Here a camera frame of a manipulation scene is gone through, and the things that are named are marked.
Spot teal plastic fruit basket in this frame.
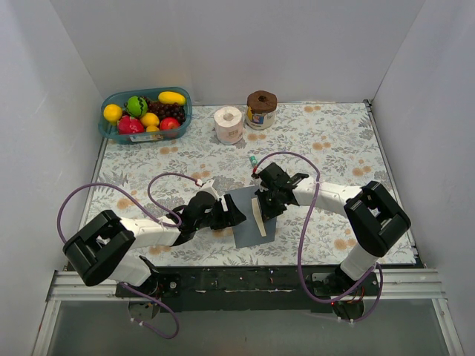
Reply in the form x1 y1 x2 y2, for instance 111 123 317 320
98 87 192 144

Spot yellow lemon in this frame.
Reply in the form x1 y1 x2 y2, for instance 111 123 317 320
140 112 160 128
102 104 123 125

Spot grey envelope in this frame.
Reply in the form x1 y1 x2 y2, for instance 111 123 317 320
227 185 277 248

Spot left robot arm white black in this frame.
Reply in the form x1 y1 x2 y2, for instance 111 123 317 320
62 188 246 297

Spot yellow lemon centre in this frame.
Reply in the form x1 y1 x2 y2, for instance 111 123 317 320
140 112 160 128

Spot small yellow fruit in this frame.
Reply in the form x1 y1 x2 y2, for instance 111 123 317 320
145 125 160 133

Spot yellow lemon left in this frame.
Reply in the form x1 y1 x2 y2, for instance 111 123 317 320
102 104 123 125

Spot yellow mango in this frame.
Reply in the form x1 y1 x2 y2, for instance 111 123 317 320
157 90 186 106

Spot white toilet paper roll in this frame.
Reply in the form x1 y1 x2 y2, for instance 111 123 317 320
214 106 243 145

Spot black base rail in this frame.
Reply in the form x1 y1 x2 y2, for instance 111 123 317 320
114 259 381 314

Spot cream letter paper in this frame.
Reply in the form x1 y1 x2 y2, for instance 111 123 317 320
252 198 266 237

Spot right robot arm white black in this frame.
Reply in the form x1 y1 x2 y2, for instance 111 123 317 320
252 163 411 296

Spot dark purple grapes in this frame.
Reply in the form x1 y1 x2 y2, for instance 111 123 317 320
142 96 186 125

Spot red apple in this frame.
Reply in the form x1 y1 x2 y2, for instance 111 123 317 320
160 117 180 131

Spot green watermelon ball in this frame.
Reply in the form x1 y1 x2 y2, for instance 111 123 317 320
125 96 148 118

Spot brown toilet paper roll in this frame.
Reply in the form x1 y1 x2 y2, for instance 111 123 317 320
246 90 278 130

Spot pink dragon fruit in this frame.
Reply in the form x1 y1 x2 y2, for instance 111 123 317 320
117 115 145 134

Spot aluminium frame rail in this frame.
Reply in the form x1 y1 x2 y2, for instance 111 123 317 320
33 268 464 355

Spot floral table mat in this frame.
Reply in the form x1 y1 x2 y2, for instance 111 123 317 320
76 102 416 268

